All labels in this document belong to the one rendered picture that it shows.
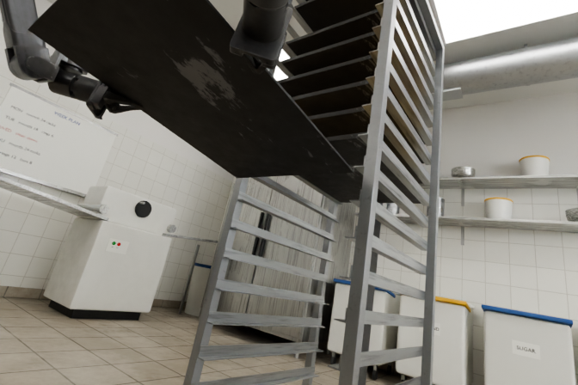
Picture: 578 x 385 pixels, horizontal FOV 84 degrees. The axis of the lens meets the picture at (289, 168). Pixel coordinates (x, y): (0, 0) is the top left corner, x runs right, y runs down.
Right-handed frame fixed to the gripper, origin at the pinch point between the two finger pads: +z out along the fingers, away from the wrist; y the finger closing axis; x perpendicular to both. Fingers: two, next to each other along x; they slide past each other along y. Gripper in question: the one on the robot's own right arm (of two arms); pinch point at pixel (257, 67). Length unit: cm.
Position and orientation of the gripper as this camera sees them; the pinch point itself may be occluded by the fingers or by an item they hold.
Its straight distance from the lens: 56.5
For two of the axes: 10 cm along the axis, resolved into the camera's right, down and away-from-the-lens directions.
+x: -9.5, -3.0, -0.7
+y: 2.6, -8.9, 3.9
